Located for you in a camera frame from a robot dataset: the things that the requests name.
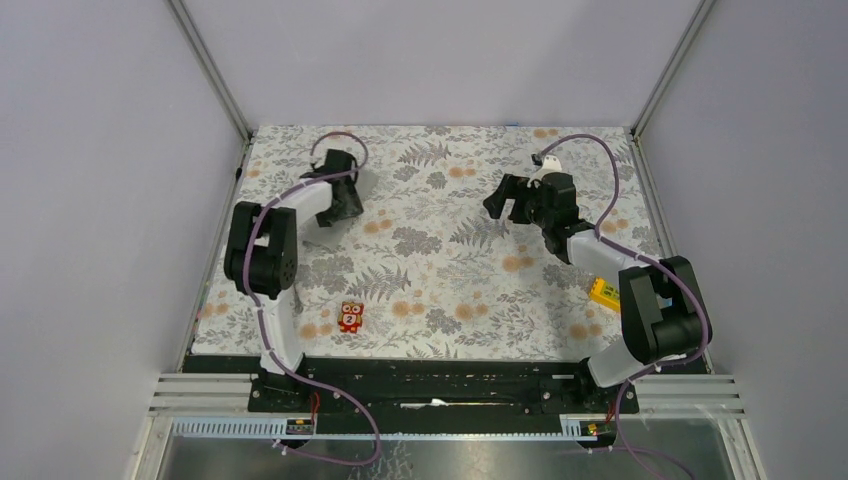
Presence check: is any yellow green toy window block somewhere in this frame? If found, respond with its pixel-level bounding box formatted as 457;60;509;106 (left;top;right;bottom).
589;277;621;312

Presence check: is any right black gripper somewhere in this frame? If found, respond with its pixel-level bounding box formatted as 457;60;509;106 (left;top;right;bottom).
482;174;552;229

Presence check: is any floral patterned tablecloth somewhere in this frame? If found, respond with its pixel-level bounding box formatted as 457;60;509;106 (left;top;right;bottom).
192;124;690;366

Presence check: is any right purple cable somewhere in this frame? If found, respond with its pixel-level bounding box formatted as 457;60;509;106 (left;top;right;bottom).
531;133;713;480

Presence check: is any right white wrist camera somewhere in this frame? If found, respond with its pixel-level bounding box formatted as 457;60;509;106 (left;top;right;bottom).
530;154;563;181

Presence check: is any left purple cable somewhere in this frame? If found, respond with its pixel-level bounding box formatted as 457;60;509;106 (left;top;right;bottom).
239;131;386;468

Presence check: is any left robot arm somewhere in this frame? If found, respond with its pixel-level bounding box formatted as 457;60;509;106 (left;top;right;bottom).
224;149;367;411

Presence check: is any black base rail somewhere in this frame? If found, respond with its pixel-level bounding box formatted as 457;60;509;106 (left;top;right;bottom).
248;357;639;436

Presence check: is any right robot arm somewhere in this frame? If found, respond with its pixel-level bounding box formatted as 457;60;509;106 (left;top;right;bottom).
483;173;712;412

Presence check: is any red owl toy block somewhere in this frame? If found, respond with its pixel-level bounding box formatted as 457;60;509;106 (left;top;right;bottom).
337;301;365;334

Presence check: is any purple cable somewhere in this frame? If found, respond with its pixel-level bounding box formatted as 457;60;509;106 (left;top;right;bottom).
239;131;386;468
531;133;713;480

